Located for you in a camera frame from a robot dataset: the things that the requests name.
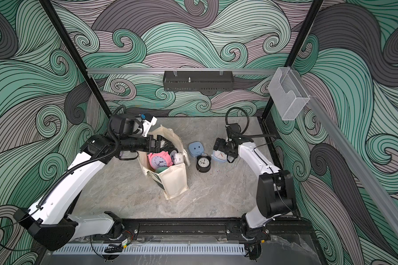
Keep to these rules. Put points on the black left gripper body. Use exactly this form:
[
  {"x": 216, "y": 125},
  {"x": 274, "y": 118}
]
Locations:
[{"x": 139, "y": 144}]

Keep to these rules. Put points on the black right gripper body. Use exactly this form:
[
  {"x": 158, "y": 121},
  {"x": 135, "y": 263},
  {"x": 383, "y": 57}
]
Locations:
[{"x": 224, "y": 146}]

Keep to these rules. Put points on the light blue square alarm clock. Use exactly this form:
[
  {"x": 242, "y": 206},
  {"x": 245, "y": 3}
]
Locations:
[{"x": 219, "y": 156}]

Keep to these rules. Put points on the pink twin-bell alarm clock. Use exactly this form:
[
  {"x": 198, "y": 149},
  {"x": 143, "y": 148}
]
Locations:
[{"x": 162, "y": 159}]

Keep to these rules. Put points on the green round alarm clock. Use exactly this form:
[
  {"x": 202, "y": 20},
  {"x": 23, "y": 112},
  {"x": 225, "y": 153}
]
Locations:
[{"x": 161, "y": 169}]

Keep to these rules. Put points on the white square alarm clock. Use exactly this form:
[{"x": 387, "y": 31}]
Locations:
[{"x": 177, "y": 158}]

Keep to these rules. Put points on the black twin-bell alarm clock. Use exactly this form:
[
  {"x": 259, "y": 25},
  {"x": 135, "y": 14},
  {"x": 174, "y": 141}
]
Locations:
[{"x": 203, "y": 164}]

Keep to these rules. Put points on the light blue square clock back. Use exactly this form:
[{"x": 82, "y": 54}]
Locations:
[{"x": 196, "y": 149}]

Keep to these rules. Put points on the floral canvas tote bag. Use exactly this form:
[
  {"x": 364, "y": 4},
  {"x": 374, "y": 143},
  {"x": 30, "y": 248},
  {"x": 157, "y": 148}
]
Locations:
[{"x": 172, "y": 181}]

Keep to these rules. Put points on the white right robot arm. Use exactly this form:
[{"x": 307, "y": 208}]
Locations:
[{"x": 275, "y": 195}]

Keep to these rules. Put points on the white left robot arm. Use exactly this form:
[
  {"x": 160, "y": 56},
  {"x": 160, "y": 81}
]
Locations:
[{"x": 47, "y": 220}]

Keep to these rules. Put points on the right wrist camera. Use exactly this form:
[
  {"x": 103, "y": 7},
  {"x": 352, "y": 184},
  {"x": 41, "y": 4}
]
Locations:
[{"x": 233, "y": 130}]

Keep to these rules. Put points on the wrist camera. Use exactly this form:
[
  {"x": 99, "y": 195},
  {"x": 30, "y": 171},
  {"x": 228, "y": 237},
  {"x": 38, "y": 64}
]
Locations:
[
  {"x": 126, "y": 124},
  {"x": 233, "y": 130}
]

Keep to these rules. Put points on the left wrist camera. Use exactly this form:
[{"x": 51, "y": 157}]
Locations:
[{"x": 126, "y": 124}]

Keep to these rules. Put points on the black perforated wall tray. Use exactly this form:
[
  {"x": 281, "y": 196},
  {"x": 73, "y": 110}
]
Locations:
[{"x": 198, "y": 81}]

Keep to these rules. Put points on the clear acrylic wall holder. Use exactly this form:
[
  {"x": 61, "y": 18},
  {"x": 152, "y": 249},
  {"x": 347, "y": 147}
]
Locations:
[{"x": 288, "y": 92}]

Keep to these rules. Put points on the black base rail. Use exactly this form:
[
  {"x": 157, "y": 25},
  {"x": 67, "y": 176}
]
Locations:
[{"x": 232, "y": 229}]

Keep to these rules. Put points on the white slotted cable duct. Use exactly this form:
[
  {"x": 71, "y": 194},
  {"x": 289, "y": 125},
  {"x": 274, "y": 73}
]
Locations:
[{"x": 156, "y": 249}]

